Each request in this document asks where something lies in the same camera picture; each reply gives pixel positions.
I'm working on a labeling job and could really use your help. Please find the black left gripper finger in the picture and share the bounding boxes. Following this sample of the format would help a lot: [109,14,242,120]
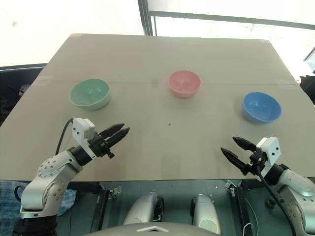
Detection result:
[105,126,130,149]
[99,123,126,138]

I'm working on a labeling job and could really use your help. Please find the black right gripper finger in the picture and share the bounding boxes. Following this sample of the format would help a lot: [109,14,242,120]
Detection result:
[232,136,258,151]
[220,147,248,176]

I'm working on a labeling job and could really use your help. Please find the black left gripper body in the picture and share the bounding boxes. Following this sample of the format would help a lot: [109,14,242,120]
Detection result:
[88,132,116,159]

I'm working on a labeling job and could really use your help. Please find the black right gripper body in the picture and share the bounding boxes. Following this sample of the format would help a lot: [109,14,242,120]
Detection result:
[242,147,268,177]

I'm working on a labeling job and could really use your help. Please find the blue bowl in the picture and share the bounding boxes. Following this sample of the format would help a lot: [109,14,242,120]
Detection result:
[241,91,282,124]

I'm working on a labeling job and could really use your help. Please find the green bowl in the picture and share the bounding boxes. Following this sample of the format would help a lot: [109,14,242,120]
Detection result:
[69,78,111,111]

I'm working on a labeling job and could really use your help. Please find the black table leg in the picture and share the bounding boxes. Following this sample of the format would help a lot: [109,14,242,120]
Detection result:
[228,186,254,236]
[89,181,110,233]

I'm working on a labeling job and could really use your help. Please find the silver right robot leg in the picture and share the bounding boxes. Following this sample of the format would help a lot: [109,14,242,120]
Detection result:
[191,194,222,235]

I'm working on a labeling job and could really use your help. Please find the silver robot leg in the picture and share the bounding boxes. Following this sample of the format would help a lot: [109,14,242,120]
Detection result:
[191,194,222,235]
[122,192,165,226]

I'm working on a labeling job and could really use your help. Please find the blue checked cloth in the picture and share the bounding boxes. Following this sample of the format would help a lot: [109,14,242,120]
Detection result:
[0,181,77,217]

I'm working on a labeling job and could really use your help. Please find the silver left robot leg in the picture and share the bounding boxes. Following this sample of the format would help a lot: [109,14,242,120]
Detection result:
[122,192,165,226]

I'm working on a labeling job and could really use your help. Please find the red bowl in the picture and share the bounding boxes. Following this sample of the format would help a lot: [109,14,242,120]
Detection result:
[167,70,201,99]

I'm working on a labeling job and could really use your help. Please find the dark chair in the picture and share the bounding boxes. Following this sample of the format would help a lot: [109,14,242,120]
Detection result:
[299,74,315,106]

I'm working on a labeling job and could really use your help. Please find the grey robot torso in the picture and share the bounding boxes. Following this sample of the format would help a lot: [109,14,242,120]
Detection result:
[90,222,219,236]

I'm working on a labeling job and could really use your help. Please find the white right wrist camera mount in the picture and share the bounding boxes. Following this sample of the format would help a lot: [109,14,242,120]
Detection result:
[255,137,281,178]

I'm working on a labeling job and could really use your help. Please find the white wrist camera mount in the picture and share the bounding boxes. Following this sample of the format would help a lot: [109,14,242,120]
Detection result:
[72,118,97,158]
[255,137,281,178]

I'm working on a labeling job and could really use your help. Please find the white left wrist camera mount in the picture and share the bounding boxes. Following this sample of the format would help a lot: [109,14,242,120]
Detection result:
[72,118,97,158]

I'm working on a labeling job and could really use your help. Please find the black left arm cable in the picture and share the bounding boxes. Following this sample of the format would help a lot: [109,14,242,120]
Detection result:
[55,118,75,156]

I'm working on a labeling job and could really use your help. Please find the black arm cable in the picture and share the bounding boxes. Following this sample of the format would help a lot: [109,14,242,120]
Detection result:
[254,164,299,236]
[55,118,75,156]

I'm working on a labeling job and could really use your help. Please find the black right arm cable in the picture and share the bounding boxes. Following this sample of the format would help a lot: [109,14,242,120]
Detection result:
[254,164,299,236]

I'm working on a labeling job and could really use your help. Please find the thin white cable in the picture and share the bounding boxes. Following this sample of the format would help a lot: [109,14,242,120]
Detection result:
[242,195,254,231]

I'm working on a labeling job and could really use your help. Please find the dark window frame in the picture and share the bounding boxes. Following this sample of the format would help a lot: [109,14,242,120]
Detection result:
[137,0,315,36]

